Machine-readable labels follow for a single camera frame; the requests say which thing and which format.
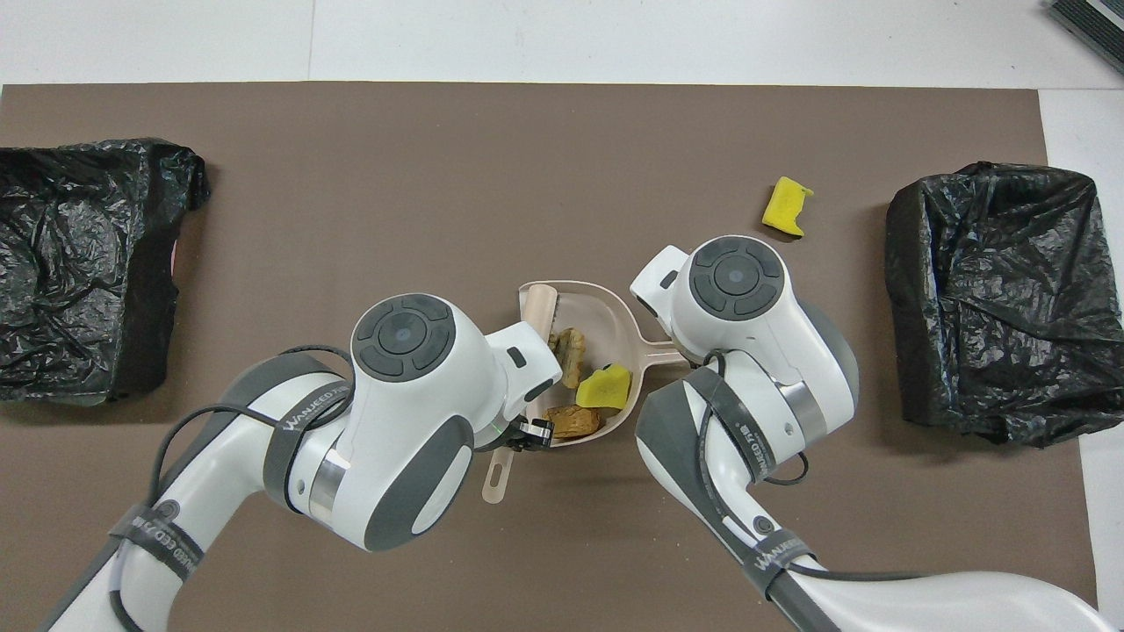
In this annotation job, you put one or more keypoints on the notched yellow sponge piece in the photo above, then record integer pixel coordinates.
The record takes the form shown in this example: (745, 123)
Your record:
(786, 206)

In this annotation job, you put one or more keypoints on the yellow sponge wedge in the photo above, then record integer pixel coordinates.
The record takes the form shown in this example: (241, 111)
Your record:
(604, 386)

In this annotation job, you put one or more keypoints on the beige plastic dustpan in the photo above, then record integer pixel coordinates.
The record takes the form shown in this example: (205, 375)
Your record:
(606, 325)

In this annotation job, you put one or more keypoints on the beige hand brush black bristles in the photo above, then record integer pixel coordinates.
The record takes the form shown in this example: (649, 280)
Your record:
(537, 307)

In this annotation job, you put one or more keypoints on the brown table mat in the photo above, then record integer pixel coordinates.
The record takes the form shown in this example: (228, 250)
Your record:
(527, 175)

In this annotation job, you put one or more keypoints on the brown bread roll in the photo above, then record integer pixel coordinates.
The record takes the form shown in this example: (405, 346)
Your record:
(572, 421)

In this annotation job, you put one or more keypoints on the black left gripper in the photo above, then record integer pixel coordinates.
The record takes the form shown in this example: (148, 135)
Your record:
(533, 434)

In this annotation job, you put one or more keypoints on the ridged croissant piece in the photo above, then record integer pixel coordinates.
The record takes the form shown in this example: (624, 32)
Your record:
(571, 370)

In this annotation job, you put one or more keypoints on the dark grey ribbed device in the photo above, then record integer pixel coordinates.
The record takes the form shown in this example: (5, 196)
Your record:
(1098, 22)

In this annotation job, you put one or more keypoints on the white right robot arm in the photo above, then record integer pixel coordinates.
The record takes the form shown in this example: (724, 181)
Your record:
(746, 351)

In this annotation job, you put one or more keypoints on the black trash bag bin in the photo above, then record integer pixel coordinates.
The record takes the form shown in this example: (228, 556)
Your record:
(70, 263)
(1001, 298)

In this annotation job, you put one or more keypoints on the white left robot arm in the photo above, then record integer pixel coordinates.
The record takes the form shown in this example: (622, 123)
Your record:
(413, 395)

